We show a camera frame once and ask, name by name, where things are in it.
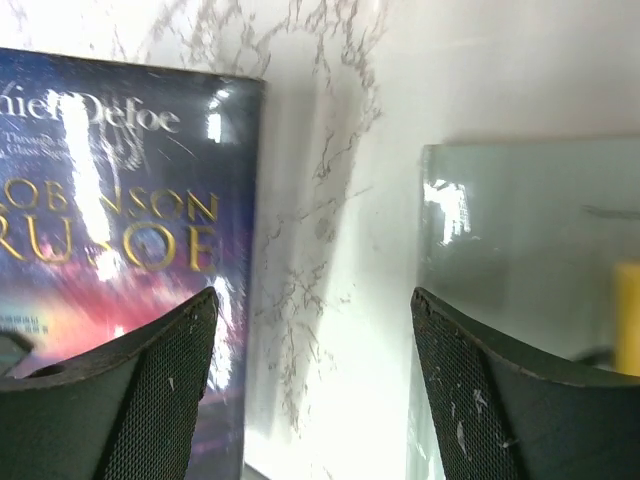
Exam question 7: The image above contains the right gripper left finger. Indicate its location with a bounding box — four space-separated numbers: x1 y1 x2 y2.
1 287 219 479

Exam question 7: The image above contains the clear plastic file folder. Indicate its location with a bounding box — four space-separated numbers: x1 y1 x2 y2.
407 132 640 480

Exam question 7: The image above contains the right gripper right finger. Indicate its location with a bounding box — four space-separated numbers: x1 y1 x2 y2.
411 287 639 480

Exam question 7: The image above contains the yellow notebook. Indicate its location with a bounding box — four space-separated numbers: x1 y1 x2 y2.
614 262 640 377

